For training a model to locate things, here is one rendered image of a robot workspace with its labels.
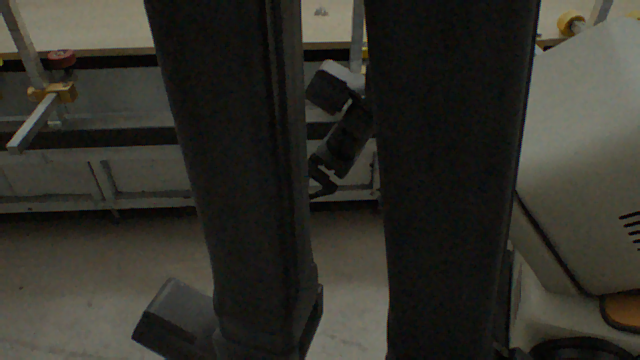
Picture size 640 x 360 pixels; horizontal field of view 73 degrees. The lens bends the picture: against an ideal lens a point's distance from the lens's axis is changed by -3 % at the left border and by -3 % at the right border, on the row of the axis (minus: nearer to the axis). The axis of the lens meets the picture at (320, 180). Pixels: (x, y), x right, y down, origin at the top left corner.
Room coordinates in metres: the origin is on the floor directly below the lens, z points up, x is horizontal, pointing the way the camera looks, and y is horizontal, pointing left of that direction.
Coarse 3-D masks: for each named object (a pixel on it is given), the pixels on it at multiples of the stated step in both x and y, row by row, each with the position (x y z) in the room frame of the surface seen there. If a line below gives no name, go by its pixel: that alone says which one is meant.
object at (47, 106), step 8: (64, 72) 1.37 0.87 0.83; (72, 72) 1.37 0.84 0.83; (64, 80) 1.31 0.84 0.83; (72, 80) 1.34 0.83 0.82; (48, 96) 1.21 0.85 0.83; (56, 96) 1.22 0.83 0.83; (40, 104) 1.16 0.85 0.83; (48, 104) 1.16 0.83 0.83; (56, 104) 1.20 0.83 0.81; (40, 112) 1.11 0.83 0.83; (48, 112) 1.14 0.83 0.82; (32, 120) 1.07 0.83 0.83; (40, 120) 1.09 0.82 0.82; (24, 128) 1.03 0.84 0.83; (32, 128) 1.04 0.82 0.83; (40, 128) 1.07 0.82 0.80; (16, 136) 0.99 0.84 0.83; (24, 136) 0.99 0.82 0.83; (32, 136) 1.02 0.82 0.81; (8, 144) 0.95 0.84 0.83; (16, 144) 0.95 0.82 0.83; (24, 144) 0.98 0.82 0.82; (16, 152) 0.94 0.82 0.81
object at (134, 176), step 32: (96, 64) 1.46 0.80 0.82; (128, 64) 1.46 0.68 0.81; (320, 64) 1.50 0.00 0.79; (96, 96) 1.46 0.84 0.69; (128, 96) 1.46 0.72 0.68; (160, 96) 1.47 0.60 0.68; (96, 160) 1.45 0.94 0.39; (128, 160) 1.49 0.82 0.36; (160, 160) 1.50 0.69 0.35; (0, 192) 1.45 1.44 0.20; (32, 192) 1.46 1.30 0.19; (64, 192) 1.47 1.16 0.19; (96, 192) 1.45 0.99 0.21; (128, 192) 1.49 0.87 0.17; (160, 192) 1.50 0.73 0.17; (352, 192) 1.51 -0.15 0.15
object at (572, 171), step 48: (576, 48) 0.37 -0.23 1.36; (624, 48) 0.32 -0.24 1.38; (576, 96) 0.29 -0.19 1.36; (624, 96) 0.26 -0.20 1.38; (528, 144) 0.27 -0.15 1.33; (576, 144) 0.24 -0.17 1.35; (624, 144) 0.22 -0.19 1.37; (528, 192) 0.23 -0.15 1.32; (576, 192) 0.22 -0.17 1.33; (624, 192) 0.21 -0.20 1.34; (528, 240) 0.23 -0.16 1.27; (576, 240) 0.21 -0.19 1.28; (624, 240) 0.20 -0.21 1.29; (576, 288) 0.21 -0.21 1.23; (624, 288) 0.20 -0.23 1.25
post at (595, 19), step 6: (600, 0) 1.34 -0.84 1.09; (606, 0) 1.33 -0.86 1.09; (612, 0) 1.33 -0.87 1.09; (594, 6) 1.36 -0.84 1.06; (600, 6) 1.33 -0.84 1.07; (606, 6) 1.33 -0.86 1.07; (594, 12) 1.35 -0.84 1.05; (600, 12) 1.33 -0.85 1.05; (606, 12) 1.33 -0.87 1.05; (594, 18) 1.34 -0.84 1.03; (600, 18) 1.33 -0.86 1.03; (588, 24) 1.35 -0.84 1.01; (594, 24) 1.33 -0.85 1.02
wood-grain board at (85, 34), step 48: (48, 0) 1.90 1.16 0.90; (96, 0) 1.89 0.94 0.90; (336, 0) 1.86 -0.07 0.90; (576, 0) 1.90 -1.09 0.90; (624, 0) 1.91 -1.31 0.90; (0, 48) 1.42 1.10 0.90; (48, 48) 1.41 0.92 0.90; (96, 48) 1.41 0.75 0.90; (144, 48) 1.41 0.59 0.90; (336, 48) 1.45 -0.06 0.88
